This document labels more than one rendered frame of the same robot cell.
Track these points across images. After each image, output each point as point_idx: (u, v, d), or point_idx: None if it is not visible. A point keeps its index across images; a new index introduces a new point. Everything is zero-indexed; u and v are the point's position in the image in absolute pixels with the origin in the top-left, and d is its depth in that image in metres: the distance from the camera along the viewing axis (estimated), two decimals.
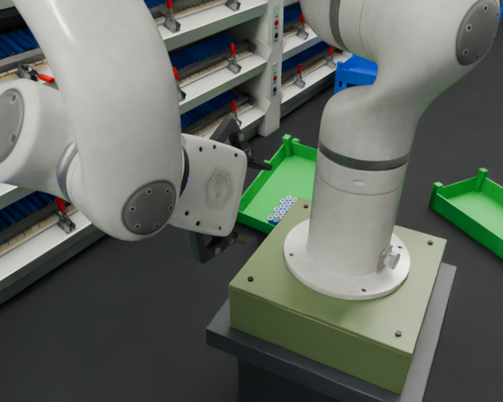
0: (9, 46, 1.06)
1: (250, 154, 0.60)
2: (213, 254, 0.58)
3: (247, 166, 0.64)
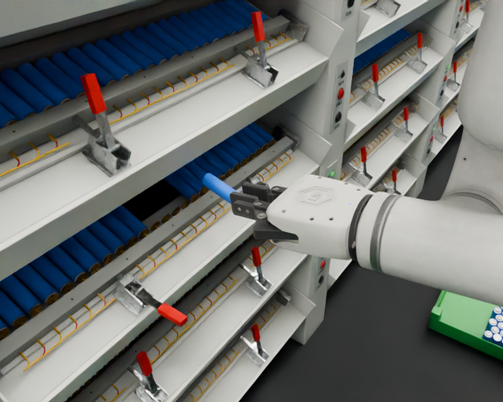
0: (227, 152, 0.81)
1: (259, 202, 0.60)
2: None
3: (246, 210, 0.63)
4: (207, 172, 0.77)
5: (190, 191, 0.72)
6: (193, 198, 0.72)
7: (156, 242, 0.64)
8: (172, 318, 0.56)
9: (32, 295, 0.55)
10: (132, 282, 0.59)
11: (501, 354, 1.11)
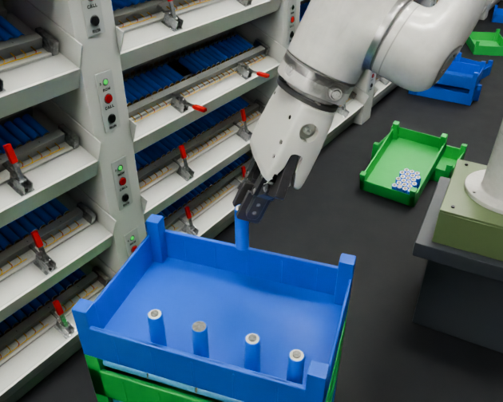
0: (226, 51, 1.42)
1: None
2: None
3: (241, 196, 0.64)
4: (215, 58, 1.38)
5: (206, 65, 1.33)
6: (207, 68, 1.33)
7: (190, 83, 1.25)
8: (200, 108, 1.17)
9: (133, 96, 1.16)
10: (179, 96, 1.20)
11: (402, 199, 1.72)
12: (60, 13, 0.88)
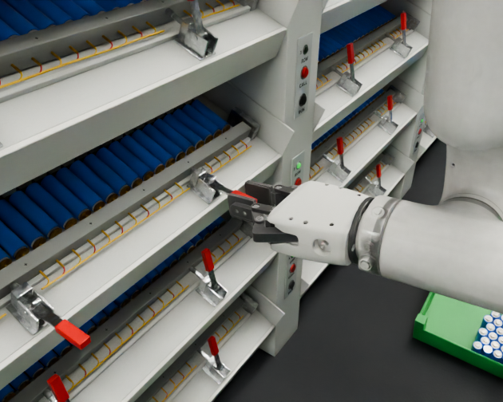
0: (170, 139, 0.70)
1: None
2: None
3: (255, 187, 0.64)
4: (143, 162, 0.66)
5: (119, 183, 0.61)
6: (122, 191, 0.61)
7: (67, 244, 0.53)
8: (71, 339, 0.45)
9: None
10: (27, 293, 0.48)
11: (492, 368, 1.00)
12: None
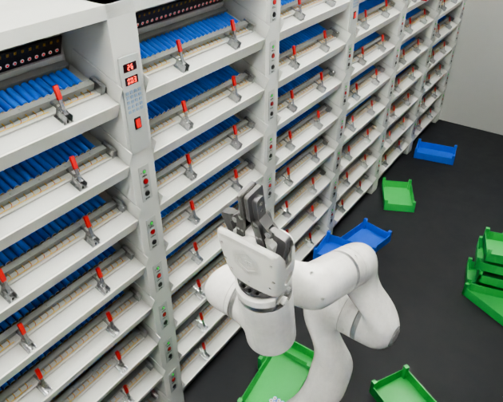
0: None
1: (240, 218, 0.65)
2: (271, 238, 0.64)
3: (255, 194, 0.64)
4: None
5: None
6: (85, 372, 1.72)
7: (65, 396, 1.64)
8: None
9: None
10: None
11: None
12: None
